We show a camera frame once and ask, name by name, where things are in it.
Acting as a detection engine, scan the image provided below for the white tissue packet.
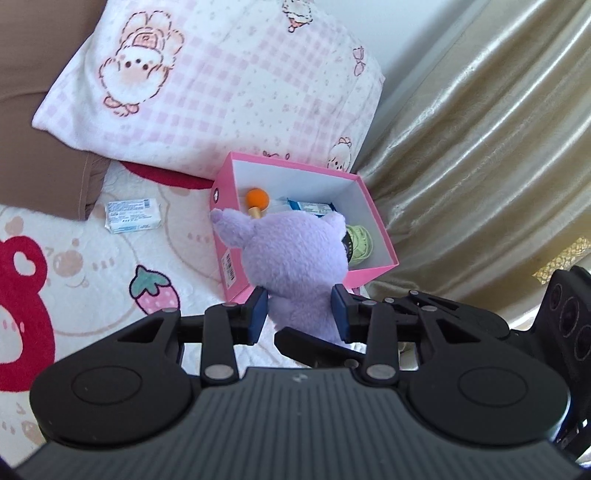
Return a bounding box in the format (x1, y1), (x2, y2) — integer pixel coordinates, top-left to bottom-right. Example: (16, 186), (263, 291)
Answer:
(104, 198), (162, 234)

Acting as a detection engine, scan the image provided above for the purple plush toy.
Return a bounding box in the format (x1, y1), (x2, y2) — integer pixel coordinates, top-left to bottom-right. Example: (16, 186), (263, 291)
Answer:
(210, 208), (348, 344)

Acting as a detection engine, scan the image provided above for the gold curtain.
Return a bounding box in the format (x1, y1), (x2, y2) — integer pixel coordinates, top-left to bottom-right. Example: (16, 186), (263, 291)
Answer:
(355, 0), (591, 333)

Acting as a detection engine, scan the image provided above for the green yarn ball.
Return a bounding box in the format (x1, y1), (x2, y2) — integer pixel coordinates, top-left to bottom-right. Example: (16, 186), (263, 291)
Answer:
(344, 224), (374, 271)

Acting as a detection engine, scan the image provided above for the pink checked cartoon pillow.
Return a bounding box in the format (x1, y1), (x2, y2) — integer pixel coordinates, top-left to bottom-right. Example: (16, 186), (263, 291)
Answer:
(31, 0), (386, 181)

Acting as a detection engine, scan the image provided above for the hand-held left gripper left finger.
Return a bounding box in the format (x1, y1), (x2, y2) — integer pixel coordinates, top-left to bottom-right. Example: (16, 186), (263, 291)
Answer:
(117, 285), (269, 387)

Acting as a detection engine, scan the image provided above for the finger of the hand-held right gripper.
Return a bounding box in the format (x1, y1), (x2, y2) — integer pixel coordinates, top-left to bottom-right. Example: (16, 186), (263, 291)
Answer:
(353, 290), (465, 324)
(274, 326), (366, 370)

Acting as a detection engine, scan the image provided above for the blue wet wipes packet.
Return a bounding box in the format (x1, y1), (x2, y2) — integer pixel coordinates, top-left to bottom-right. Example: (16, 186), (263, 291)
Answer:
(287, 198), (340, 217)

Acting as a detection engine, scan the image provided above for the pink cardboard box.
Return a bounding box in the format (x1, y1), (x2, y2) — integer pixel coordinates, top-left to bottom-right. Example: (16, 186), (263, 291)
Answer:
(209, 151), (399, 305)

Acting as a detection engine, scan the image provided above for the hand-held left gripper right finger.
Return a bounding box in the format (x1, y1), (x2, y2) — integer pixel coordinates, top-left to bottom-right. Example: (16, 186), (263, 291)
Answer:
(331, 284), (481, 385)

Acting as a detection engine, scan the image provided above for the brown pillow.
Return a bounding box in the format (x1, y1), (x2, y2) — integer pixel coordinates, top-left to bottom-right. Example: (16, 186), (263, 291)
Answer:
(0, 0), (112, 222)

